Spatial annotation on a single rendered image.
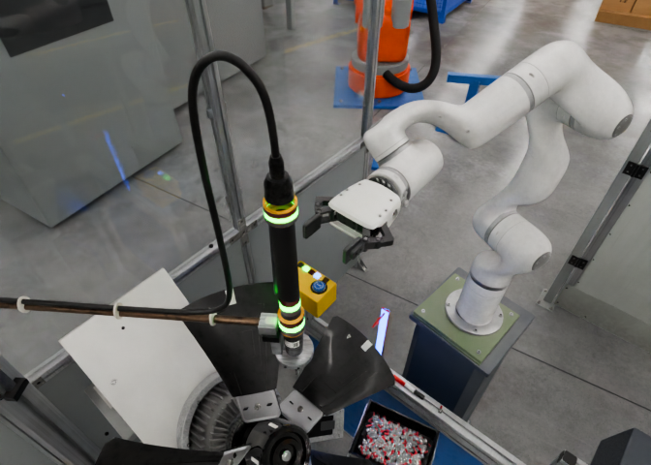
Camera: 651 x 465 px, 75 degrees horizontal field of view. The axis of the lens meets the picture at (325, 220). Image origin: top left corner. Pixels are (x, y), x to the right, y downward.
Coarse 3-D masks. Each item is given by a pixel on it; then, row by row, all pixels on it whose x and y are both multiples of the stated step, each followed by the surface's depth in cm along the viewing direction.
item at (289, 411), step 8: (296, 392) 99; (288, 400) 97; (296, 400) 97; (304, 400) 97; (280, 408) 95; (288, 408) 96; (296, 408) 96; (304, 408) 96; (312, 408) 96; (288, 416) 94; (296, 416) 94; (304, 416) 95; (312, 416) 95; (320, 416) 95; (296, 424) 93; (304, 424) 93; (312, 424) 93
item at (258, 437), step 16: (240, 416) 93; (240, 432) 91; (256, 432) 87; (272, 432) 84; (288, 432) 87; (304, 432) 88; (256, 448) 84; (272, 448) 84; (288, 448) 86; (304, 448) 88; (240, 464) 90; (256, 464) 83; (272, 464) 83; (288, 464) 86; (304, 464) 87
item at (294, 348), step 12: (276, 168) 48; (264, 180) 50; (276, 180) 49; (288, 180) 49; (264, 192) 50; (276, 192) 49; (288, 192) 50; (276, 204) 50; (300, 336) 72; (288, 348) 74; (300, 348) 75
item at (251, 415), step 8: (264, 392) 89; (272, 392) 89; (240, 400) 91; (248, 400) 90; (256, 400) 90; (264, 400) 89; (272, 400) 89; (240, 408) 91; (248, 408) 90; (264, 408) 90; (272, 408) 89; (248, 416) 91; (256, 416) 90; (264, 416) 90; (272, 416) 89
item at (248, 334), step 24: (240, 288) 88; (264, 288) 89; (240, 312) 88; (264, 312) 89; (216, 336) 88; (240, 336) 88; (216, 360) 89; (240, 360) 89; (264, 360) 88; (240, 384) 89; (264, 384) 88
